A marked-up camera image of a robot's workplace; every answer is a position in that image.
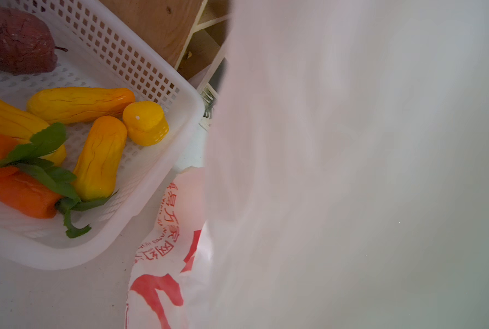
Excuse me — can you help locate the dark red toy fruit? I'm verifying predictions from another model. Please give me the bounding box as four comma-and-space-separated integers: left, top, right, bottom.
0, 6, 68, 75

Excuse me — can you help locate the cream canvas tote bag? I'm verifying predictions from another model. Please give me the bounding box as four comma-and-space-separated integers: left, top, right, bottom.
197, 57, 229, 132

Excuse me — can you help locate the yellow toy mango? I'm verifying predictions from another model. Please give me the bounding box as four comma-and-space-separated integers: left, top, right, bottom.
27, 87, 136, 124
0, 100, 66, 172
73, 116, 127, 202

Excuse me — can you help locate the yellow toy lemon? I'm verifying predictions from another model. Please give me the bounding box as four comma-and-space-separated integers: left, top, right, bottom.
123, 101, 170, 147

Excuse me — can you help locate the white plastic grocery bag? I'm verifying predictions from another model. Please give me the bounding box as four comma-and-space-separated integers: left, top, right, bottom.
125, 1, 489, 328

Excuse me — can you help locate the wooden shelf unit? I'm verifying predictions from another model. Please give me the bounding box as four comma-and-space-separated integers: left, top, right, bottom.
102, 0, 230, 80

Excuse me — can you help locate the white plastic perforated basket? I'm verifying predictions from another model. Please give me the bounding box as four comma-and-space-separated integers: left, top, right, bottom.
0, 1, 203, 270

